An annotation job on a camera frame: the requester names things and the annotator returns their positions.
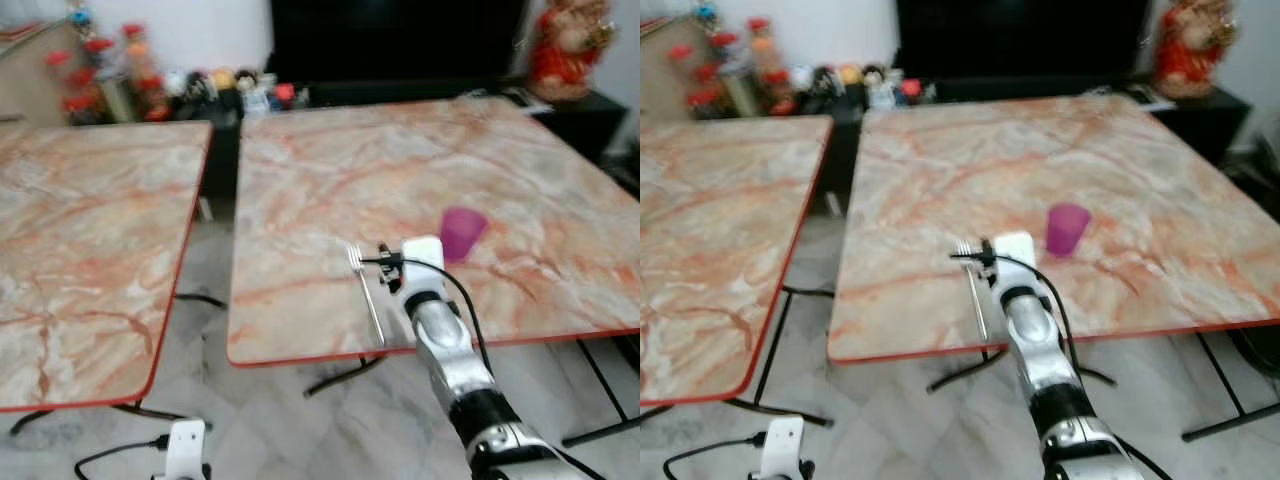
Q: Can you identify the silver metal fork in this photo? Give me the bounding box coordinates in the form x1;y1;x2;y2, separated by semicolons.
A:
954;240;992;343
346;244;388;349

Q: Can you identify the purple plastic cup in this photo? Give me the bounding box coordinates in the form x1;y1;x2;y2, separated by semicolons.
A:
1046;203;1092;260
441;207;490;265

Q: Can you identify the red and gold figurine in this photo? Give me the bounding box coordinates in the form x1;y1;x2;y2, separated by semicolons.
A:
527;0;614;103
1152;0;1239;100

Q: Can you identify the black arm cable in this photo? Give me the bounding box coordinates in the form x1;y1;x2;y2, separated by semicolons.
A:
74;434;171;480
949;251;1079;373
358;255;496;381
664;431;767;480

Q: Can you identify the beige board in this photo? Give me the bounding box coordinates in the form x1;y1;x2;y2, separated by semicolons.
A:
0;20;85;127
640;16;707;121

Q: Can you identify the black haired small figurine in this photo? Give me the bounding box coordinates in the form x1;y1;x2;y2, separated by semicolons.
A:
810;66;839;113
184;70;213;117

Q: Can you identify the marble folding table with cup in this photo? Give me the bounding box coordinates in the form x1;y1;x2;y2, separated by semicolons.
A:
827;92;1280;443
226;96;641;448

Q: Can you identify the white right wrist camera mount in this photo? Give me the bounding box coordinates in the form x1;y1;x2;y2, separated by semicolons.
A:
994;231;1039;291
399;236;447;293

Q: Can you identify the yellow haired small figurine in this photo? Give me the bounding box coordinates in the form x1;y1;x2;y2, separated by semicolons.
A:
209;67;238;113
836;63;865;109

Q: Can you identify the black television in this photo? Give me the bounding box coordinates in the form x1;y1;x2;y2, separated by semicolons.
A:
894;0;1157;83
269;0;532;88

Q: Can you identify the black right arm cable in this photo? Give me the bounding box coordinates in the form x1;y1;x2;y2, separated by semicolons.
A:
949;251;1079;373
358;255;496;381

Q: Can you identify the white and blue small figurine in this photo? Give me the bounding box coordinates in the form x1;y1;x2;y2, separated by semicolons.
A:
236;70;273;117
864;66;899;111

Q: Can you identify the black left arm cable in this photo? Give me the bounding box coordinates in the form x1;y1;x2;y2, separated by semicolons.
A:
664;431;767;480
74;434;171;480

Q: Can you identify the red flower toy decoration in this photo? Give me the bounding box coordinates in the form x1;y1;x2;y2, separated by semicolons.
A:
668;0;799;121
44;0;173;127

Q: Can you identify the empty marble folding table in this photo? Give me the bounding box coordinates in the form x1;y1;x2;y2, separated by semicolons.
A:
0;119;229;437
640;114;835;431

